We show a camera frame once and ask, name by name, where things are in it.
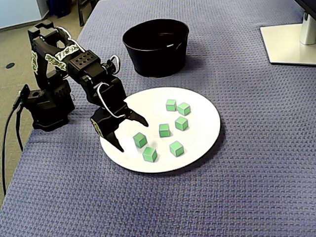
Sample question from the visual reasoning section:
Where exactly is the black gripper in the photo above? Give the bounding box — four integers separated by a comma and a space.
90, 79, 149, 153

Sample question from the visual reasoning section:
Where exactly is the green foam cube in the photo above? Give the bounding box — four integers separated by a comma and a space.
165, 99, 178, 112
174, 116, 189, 131
158, 123, 171, 138
169, 140, 185, 158
132, 132, 148, 149
142, 147, 158, 163
177, 102, 192, 117

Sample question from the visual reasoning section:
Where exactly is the white round plate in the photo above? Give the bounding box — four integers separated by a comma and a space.
99, 86, 222, 173

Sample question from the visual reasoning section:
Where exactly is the black bucket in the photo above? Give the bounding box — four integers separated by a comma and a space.
122, 19, 190, 79

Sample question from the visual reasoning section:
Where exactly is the blue waffle cloth mat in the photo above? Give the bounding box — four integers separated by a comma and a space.
0, 0, 316, 237

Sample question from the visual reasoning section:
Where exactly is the blue bin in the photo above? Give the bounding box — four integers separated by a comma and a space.
46, 0, 71, 17

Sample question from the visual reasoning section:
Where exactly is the white monitor stand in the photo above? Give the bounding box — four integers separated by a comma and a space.
259, 11, 316, 66

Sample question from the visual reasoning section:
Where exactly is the black monitor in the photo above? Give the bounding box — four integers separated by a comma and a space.
293, 0, 316, 13

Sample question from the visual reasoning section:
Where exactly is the white servo wire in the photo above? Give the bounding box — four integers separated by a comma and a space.
96, 82, 126, 118

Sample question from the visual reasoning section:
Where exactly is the black cable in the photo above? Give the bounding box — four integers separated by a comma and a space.
1, 106, 19, 196
15, 106, 25, 152

